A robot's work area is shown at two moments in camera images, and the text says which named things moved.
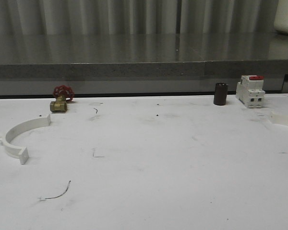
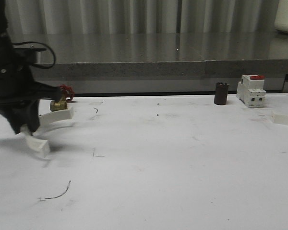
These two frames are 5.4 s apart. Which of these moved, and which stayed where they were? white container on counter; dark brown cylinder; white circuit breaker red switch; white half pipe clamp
Moved: white half pipe clamp
Stayed: white container on counter; dark brown cylinder; white circuit breaker red switch
